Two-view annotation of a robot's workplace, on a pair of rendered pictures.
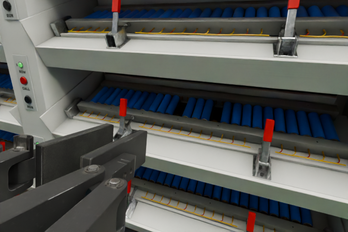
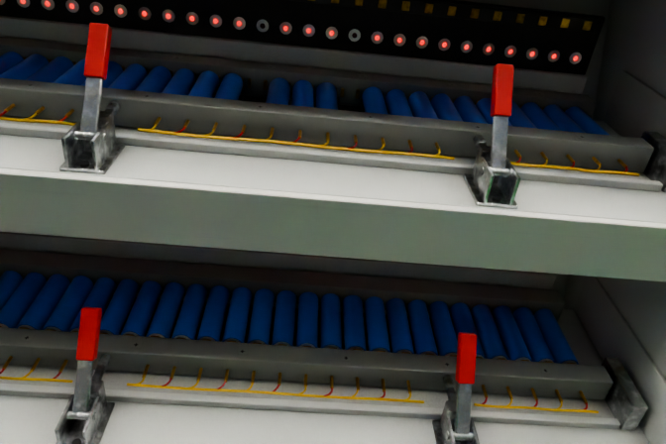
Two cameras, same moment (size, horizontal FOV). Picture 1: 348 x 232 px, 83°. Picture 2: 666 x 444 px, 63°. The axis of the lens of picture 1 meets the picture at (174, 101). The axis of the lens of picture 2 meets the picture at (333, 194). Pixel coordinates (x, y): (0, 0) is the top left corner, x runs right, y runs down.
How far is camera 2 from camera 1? 0.19 m
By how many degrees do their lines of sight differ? 25
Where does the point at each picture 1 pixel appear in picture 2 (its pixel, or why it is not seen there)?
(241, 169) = (446, 196)
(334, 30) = not seen: outside the picture
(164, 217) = (216, 425)
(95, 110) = not seen: outside the picture
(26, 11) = not seen: outside the picture
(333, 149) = (612, 147)
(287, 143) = (526, 146)
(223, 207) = (382, 361)
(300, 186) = (576, 212)
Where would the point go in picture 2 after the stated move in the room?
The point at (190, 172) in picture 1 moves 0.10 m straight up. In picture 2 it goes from (315, 228) to (330, 71)
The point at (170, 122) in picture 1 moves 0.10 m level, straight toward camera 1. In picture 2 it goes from (239, 117) to (281, 123)
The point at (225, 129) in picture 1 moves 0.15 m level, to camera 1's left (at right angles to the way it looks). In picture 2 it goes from (389, 122) to (179, 103)
